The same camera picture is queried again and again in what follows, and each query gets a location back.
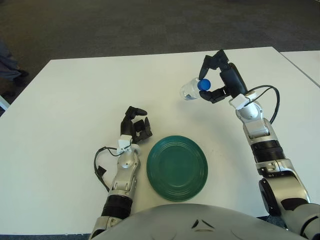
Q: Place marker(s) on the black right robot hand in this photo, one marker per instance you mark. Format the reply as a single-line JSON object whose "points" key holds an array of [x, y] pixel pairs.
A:
{"points": [[233, 80]]}

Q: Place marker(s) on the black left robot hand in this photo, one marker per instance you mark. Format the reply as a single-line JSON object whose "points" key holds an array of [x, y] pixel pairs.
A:
{"points": [[127, 127]]}

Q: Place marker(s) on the clear bottle with blue cap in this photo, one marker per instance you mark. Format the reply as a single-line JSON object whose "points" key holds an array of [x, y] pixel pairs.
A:
{"points": [[190, 87]]}

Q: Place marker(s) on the green round plate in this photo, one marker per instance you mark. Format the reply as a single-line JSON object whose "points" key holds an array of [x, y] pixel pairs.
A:
{"points": [[177, 170]]}

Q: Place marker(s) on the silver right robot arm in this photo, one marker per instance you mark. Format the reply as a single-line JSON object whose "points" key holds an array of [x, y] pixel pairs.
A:
{"points": [[260, 127]]}

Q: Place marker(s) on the grey robot torso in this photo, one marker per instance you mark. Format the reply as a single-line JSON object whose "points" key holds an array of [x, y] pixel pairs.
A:
{"points": [[187, 225]]}

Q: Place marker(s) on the white furniture corner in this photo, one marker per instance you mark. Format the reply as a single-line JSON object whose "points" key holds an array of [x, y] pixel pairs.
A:
{"points": [[3, 102]]}

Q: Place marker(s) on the person in blue jeans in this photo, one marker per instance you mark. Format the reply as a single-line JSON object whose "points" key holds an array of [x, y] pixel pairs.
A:
{"points": [[7, 65]]}

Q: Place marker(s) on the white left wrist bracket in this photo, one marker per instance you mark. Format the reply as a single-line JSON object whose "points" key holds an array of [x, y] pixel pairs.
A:
{"points": [[123, 143]]}

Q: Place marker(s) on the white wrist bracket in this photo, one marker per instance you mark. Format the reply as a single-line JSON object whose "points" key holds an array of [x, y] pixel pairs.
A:
{"points": [[123, 143], [238, 101]]}

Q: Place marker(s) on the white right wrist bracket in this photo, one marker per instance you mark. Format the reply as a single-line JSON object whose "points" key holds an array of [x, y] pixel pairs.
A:
{"points": [[238, 101]]}

